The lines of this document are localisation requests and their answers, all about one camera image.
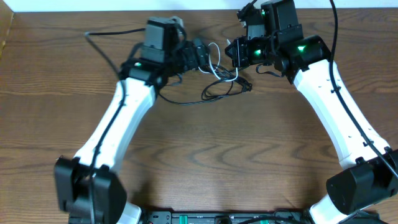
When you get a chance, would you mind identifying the white USB cable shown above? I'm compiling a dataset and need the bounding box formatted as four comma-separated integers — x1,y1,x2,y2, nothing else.
197,39,239,82

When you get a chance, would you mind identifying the black USB cable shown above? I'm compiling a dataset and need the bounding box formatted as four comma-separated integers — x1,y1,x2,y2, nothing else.
157,63,253,106

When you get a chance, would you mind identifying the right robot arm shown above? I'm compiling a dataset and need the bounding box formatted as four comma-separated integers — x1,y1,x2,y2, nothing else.
225,0,397,223

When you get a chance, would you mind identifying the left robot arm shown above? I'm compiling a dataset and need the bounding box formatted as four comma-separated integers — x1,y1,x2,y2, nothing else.
54,38,208,223

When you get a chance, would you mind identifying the cardboard side panel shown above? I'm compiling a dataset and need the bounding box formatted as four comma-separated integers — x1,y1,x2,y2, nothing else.
0,0,14,56

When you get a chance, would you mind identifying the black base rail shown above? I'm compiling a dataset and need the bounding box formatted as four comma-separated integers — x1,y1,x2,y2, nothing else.
138,210,312,224

